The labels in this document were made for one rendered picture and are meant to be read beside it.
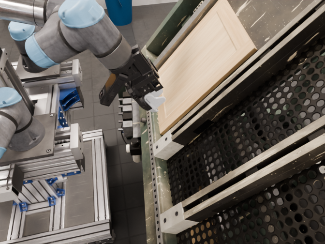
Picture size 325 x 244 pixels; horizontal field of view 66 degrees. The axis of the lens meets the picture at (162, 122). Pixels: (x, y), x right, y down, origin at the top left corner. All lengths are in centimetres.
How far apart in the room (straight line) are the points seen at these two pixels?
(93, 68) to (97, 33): 263
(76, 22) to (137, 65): 17
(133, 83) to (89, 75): 247
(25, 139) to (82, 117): 156
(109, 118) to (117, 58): 198
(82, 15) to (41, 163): 81
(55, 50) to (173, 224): 64
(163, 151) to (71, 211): 97
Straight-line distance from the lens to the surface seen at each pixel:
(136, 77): 63
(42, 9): 70
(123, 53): 56
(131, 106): 152
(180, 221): 88
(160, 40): 169
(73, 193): 191
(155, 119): 126
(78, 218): 182
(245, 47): 101
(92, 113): 262
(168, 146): 105
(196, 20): 139
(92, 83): 296
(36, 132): 109
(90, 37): 53
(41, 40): 59
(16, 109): 100
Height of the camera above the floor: 184
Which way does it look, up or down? 49 degrees down
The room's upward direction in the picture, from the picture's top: straight up
